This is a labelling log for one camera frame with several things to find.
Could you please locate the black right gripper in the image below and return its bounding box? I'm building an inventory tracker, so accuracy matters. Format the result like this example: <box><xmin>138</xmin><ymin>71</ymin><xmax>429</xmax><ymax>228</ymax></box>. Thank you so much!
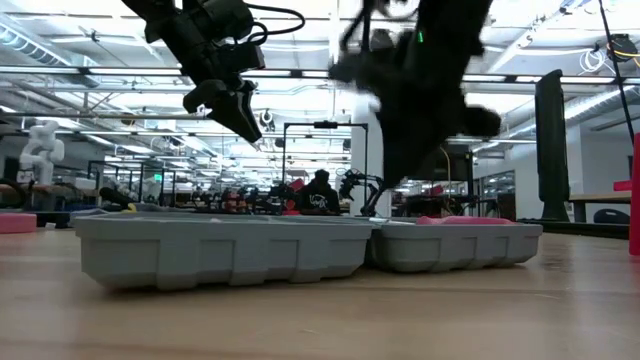
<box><xmin>328</xmin><ymin>0</ymin><xmax>503</xmax><ymax>190</ymax></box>

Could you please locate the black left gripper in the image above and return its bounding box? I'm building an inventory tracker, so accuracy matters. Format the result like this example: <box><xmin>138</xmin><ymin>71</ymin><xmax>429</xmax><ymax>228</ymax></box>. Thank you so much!
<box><xmin>168</xmin><ymin>0</ymin><xmax>265</xmax><ymax>144</ymax></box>

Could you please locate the pink handled screwdriver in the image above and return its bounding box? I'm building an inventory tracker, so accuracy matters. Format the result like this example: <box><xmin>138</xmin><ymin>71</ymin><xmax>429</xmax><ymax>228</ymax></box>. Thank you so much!
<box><xmin>372</xmin><ymin>214</ymin><xmax>516</xmax><ymax>227</ymax></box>

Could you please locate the grey plastic tool case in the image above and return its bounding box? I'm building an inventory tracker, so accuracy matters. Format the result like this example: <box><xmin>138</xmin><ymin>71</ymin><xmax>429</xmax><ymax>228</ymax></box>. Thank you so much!
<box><xmin>73</xmin><ymin>212</ymin><xmax>544</xmax><ymax>292</ymax></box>

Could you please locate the black monitor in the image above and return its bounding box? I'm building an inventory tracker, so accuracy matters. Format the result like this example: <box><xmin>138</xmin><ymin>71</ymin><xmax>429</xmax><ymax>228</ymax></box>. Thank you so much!
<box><xmin>414</xmin><ymin>143</ymin><xmax>474</xmax><ymax>182</ymax></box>

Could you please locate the white building column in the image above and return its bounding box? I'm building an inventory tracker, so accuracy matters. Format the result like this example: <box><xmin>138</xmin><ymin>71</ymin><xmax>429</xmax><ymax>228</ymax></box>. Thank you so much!
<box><xmin>349</xmin><ymin>94</ymin><xmax>392</xmax><ymax>217</ymax></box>

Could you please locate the tall black column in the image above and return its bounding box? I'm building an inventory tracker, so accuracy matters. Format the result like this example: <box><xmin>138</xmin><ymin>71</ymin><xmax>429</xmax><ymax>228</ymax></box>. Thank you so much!
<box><xmin>533</xmin><ymin>68</ymin><xmax>571</xmax><ymax>222</ymax></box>

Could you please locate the person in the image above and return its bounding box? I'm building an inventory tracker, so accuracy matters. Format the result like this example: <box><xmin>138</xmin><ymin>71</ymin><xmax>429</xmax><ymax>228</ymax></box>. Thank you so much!
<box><xmin>297</xmin><ymin>168</ymin><xmax>342</xmax><ymax>216</ymax></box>

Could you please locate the grey black glove white print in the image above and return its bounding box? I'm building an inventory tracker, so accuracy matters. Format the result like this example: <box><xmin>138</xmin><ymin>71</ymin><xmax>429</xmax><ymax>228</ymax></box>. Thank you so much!
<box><xmin>98</xmin><ymin>186</ymin><xmax>166</xmax><ymax>215</ymax></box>

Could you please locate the wooden background table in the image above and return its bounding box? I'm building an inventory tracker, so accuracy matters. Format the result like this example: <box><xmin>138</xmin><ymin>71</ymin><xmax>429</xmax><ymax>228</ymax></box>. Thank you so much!
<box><xmin>568</xmin><ymin>192</ymin><xmax>632</xmax><ymax>225</ymax></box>

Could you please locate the white humanoid robot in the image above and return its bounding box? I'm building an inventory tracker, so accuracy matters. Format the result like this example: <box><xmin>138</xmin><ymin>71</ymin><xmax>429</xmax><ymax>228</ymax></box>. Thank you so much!
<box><xmin>17</xmin><ymin>119</ymin><xmax>66</xmax><ymax>186</ymax></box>

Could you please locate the long red plastic bin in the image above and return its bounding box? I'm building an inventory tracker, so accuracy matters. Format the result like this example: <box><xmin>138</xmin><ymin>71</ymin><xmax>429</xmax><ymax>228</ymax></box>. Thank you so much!
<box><xmin>628</xmin><ymin>132</ymin><xmax>640</xmax><ymax>257</ymax></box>

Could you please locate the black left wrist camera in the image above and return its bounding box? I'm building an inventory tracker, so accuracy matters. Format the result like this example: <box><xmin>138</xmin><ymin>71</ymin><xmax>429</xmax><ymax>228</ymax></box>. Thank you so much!
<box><xmin>228</xmin><ymin>43</ymin><xmax>267</xmax><ymax>72</ymax></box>

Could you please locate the black background frame stand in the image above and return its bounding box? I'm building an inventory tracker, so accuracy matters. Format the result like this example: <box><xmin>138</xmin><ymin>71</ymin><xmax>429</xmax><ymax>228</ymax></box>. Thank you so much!
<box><xmin>282</xmin><ymin>119</ymin><xmax>370</xmax><ymax>201</ymax></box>

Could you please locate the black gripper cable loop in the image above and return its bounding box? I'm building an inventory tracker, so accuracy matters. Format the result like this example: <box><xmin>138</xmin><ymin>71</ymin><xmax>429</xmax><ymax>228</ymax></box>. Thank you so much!
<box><xmin>244</xmin><ymin>3</ymin><xmax>306</xmax><ymax>47</ymax></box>

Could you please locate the black aluminium table frame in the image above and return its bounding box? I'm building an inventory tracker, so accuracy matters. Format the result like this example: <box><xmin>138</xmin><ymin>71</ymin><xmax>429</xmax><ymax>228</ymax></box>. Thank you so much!
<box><xmin>519</xmin><ymin>217</ymin><xmax>631</xmax><ymax>241</ymax></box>

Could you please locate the black hanging cable reel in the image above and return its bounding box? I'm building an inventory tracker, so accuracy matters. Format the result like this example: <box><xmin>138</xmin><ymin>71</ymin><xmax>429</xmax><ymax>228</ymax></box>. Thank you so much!
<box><xmin>606</xmin><ymin>32</ymin><xmax>640</xmax><ymax>64</ymax></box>

